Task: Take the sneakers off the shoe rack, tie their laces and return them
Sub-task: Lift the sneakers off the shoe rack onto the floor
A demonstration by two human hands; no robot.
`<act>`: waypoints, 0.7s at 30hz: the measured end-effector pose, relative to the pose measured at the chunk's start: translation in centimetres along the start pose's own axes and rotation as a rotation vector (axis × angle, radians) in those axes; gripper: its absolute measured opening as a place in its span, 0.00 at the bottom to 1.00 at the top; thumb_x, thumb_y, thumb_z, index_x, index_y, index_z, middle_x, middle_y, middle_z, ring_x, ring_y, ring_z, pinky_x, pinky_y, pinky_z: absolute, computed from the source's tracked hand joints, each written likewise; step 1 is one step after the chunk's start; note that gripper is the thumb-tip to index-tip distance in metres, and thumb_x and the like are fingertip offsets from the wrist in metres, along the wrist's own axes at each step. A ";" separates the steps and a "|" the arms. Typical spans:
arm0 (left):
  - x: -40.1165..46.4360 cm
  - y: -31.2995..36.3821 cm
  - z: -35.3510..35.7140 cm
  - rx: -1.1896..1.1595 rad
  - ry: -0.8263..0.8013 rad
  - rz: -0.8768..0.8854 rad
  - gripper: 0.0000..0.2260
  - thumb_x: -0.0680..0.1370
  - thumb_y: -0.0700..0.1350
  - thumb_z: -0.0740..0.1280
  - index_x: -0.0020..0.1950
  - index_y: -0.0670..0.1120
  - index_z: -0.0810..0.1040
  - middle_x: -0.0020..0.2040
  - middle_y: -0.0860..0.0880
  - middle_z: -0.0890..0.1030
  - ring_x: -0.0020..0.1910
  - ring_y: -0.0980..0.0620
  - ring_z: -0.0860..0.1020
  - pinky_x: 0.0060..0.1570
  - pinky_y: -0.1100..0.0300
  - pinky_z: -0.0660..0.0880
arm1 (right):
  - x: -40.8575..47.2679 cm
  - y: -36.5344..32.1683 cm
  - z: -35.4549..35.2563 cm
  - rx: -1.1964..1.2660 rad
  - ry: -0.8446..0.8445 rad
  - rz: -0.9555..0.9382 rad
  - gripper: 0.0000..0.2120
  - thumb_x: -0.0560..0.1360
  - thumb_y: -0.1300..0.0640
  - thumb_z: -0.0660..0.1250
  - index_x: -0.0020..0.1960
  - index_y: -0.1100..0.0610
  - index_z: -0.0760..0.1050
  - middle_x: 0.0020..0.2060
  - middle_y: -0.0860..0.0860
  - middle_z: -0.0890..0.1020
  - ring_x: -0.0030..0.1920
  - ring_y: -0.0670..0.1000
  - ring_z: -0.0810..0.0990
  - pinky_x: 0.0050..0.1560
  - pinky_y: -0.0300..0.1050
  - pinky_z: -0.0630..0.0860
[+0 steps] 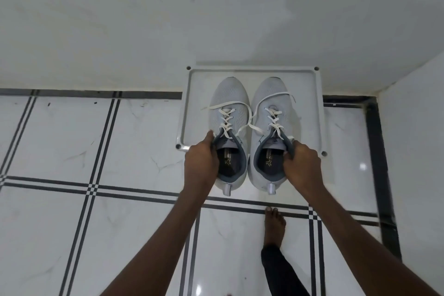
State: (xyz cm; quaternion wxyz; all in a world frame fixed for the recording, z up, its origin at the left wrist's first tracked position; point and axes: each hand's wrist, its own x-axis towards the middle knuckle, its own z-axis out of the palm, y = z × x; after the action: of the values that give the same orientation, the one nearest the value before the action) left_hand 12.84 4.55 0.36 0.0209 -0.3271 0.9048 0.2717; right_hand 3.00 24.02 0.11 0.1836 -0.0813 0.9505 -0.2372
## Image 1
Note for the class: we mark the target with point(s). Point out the person's right hand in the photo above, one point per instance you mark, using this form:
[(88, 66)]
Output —
[(305, 167)]

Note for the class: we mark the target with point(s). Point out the person's left hand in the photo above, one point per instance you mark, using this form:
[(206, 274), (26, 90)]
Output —
[(199, 164)]

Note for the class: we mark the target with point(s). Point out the person's left thumb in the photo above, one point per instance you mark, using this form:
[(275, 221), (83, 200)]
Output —
[(215, 162)]

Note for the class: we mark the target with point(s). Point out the person's right thumb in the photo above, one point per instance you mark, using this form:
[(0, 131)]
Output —
[(288, 160)]

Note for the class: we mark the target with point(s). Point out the light grey lace-up sneaker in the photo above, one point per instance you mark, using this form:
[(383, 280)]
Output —
[(230, 98), (274, 94)]

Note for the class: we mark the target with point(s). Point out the person's right forearm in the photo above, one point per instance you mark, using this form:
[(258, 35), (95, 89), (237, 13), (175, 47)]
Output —
[(357, 236)]

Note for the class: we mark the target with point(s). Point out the person's left forearm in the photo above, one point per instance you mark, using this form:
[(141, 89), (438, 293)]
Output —
[(163, 240)]

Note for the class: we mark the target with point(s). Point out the white plastic shoe tray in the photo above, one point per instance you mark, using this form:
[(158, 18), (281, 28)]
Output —
[(201, 112)]

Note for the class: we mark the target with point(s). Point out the person's bare foot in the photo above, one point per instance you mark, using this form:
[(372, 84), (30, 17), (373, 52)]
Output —
[(274, 228)]

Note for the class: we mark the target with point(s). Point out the person's black trouser leg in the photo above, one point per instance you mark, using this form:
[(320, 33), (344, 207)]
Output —
[(282, 271)]

